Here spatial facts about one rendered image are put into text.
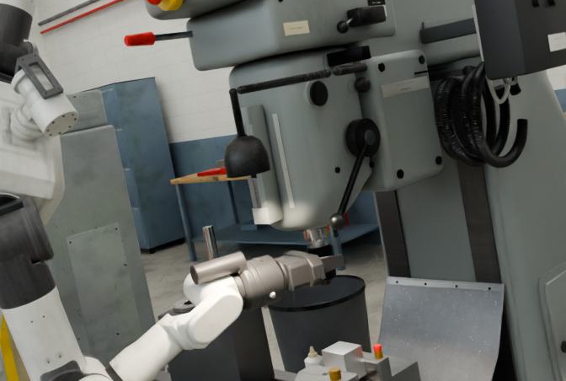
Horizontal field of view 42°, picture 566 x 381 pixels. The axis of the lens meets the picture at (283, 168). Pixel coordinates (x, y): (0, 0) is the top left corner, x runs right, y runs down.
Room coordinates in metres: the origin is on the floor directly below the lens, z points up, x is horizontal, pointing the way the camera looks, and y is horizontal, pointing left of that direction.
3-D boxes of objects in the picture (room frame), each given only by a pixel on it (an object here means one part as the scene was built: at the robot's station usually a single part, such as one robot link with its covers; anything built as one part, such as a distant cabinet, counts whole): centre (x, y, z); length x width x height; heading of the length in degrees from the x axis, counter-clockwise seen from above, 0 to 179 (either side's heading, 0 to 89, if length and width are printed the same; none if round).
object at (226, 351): (1.69, 0.23, 1.02); 0.22 x 0.12 x 0.20; 54
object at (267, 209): (1.32, 0.04, 1.44); 0.04 x 0.04 x 0.21; 43
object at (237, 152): (1.19, 0.06, 1.48); 0.07 x 0.07 x 0.06
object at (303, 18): (1.43, -0.07, 1.68); 0.34 x 0.24 x 0.10; 133
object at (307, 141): (1.40, -0.04, 1.47); 0.21 x 0.19 x 0.32; 43
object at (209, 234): (1.66, 0.19, 1.24); 0.03 x 0.03 x 0.11
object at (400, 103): (1.53, -0.18, 1.47); 0.24 x 0.19 x 0.26; 43
